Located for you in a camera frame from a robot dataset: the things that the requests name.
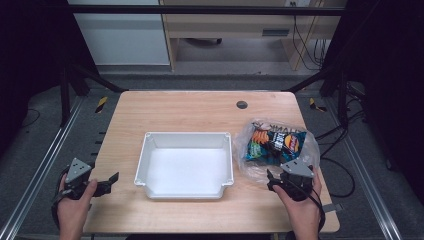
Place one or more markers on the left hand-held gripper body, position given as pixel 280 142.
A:
pixel 77 168

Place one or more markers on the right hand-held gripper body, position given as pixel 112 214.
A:
pixel 296 173

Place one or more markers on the blue chip bag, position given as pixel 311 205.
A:
pixel 276 146

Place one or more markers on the clear plastic bag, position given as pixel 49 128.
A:
pixel 243 143

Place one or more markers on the white plastic tray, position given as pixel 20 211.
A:
pixel 186 170

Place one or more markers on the person's left hand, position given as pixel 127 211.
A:
pixel 73 211

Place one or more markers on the person's right hand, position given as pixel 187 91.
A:
pixel 305 213

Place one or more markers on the grey tape strip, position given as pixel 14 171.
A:
pixel 332 208

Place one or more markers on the yellow black tape piece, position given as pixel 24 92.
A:
pixel 101 104

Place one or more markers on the grey round table grommet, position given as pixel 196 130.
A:
pixel 242 105

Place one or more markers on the white cabinet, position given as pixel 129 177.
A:
pixel 123 40

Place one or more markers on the aluminium floor rail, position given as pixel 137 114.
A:
pixel 366 173
pixel 40 166

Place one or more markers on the black metal frame stand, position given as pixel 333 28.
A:
pixel 342 96
pixel 65 96

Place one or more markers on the black horizontal frame bar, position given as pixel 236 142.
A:
pixel 200 10

